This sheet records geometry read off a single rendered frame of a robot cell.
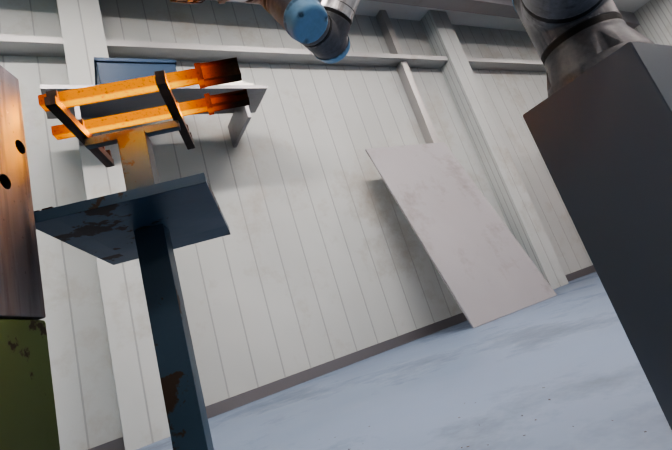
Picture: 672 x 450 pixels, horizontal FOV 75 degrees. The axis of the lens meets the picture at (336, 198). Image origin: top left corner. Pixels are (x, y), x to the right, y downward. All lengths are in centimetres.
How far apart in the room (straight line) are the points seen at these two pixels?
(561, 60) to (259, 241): 311
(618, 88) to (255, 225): 324
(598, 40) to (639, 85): 14
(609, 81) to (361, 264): 339
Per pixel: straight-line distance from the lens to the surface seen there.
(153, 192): 84
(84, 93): 105
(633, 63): 86
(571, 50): 94
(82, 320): 347
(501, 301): 393
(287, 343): 365
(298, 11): 97
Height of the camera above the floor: 32
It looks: 16 degrees up
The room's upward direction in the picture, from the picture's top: 18 degrees counter-clockwise
